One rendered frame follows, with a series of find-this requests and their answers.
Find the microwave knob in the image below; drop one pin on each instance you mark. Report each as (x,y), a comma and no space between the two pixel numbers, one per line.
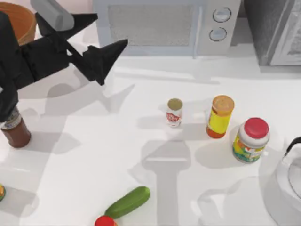
(218,34)
(222,14)

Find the pale grey rounded box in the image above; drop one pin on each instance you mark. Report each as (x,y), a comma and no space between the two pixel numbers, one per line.
(55,13)

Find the green and orange can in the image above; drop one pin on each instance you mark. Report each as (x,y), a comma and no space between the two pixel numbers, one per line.
(2,193)

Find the brown sauce bottle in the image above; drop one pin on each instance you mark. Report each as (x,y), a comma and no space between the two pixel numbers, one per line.
(18,134)

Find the red and white can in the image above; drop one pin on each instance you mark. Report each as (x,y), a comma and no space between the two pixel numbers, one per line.
(175,115)

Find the pale microwave oven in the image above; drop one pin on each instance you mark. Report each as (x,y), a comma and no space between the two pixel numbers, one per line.
(164,26)

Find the red-lidded white jar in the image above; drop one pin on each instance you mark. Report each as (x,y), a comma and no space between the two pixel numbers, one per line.
(251,141)

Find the microwave door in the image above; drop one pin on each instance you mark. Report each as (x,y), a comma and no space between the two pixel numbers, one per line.
(150,26)

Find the grey cabinet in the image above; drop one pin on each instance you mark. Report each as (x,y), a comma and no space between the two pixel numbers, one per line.
(270,30)

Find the yellow and orange jar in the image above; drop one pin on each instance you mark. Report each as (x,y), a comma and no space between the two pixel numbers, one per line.
(218,117)

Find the green cucumber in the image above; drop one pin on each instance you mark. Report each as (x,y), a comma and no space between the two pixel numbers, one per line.
(128,202)

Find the orange plant pot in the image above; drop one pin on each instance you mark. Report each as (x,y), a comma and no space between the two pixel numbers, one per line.
(22,22)

